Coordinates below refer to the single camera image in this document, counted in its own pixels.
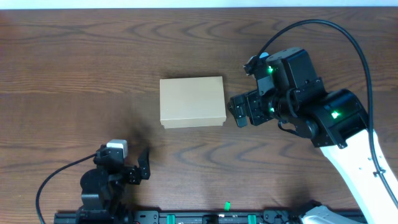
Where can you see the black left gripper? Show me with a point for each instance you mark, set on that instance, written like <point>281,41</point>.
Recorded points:
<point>134,175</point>

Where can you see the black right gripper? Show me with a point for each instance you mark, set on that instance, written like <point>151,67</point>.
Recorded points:
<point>250,107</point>

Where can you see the brown cardboard box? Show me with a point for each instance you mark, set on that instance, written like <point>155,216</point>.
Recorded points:
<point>192,102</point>

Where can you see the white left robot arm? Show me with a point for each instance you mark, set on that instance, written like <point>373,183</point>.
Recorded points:
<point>103,187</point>

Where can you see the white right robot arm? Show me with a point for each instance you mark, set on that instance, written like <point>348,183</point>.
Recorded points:
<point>349,142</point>

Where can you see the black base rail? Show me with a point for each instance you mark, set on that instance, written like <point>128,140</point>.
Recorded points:
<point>155,217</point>

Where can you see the green clip on rail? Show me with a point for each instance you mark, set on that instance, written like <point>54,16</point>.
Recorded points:
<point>227,206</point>

